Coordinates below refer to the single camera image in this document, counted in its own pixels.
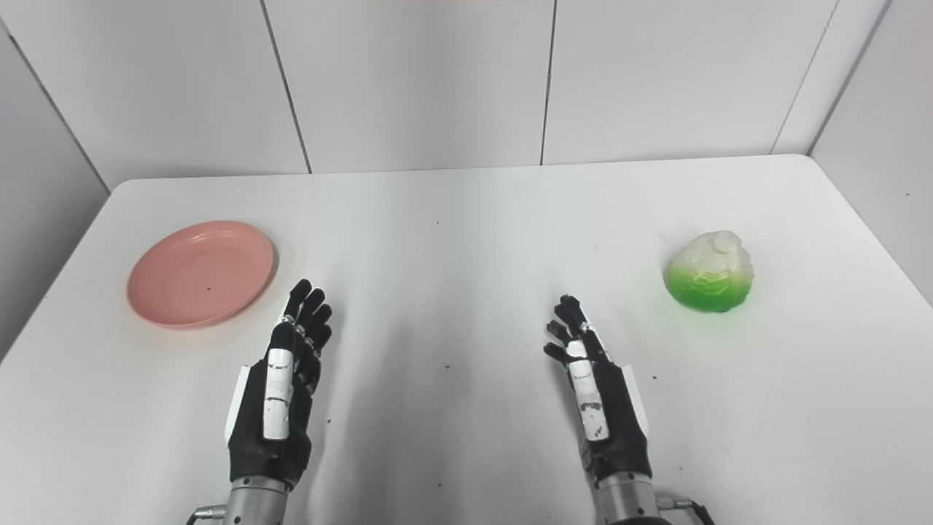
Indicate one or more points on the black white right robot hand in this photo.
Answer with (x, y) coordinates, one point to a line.
(609, 408)

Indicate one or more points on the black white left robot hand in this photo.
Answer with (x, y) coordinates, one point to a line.
(275, 394)

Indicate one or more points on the pink round plate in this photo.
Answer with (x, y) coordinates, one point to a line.
(200, 273)

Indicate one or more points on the green white toy cabbage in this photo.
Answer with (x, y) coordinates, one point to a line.
(708, 275)

